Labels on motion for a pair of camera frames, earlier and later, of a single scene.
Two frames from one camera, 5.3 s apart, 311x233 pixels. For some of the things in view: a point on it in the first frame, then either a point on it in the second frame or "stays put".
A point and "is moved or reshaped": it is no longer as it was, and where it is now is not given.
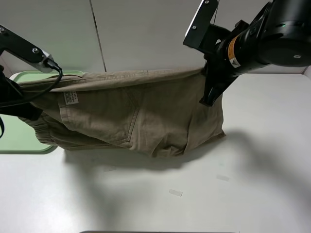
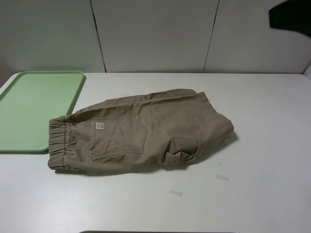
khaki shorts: [156, 112] is moved or reshaped
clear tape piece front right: [222, 177] stays put
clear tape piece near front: [177, 193] stays put
